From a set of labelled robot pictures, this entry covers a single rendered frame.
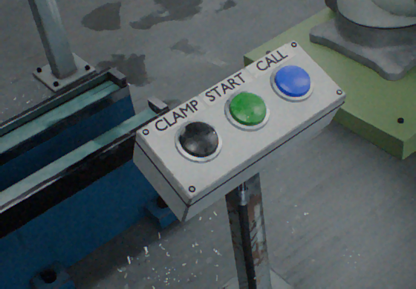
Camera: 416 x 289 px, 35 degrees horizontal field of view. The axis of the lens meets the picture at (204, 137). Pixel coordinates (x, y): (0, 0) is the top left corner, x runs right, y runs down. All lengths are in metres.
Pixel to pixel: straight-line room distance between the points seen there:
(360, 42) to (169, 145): 0.53
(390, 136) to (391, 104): 0.06
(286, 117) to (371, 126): 0.36
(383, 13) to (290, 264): 0.38
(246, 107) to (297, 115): 0.04
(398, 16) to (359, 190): 0.26
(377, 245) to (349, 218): 0.05
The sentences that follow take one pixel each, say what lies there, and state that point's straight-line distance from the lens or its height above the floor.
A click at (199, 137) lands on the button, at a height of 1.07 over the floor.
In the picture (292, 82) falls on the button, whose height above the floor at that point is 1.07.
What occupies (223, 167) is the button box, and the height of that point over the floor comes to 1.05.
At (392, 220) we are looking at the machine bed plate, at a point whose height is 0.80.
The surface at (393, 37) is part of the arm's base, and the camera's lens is 0.97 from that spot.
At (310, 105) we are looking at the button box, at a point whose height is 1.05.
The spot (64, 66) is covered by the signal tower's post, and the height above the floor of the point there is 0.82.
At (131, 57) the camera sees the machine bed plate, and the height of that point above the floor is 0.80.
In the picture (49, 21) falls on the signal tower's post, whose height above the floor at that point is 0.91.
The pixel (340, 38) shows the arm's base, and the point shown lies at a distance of 1.01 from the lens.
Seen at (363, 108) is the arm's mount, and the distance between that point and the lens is 0.91.
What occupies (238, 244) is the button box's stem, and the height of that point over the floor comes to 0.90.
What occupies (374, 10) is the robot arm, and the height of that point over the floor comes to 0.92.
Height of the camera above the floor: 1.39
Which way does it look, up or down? 40 degrees down
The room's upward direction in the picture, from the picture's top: 10 degrees counter-clockwise
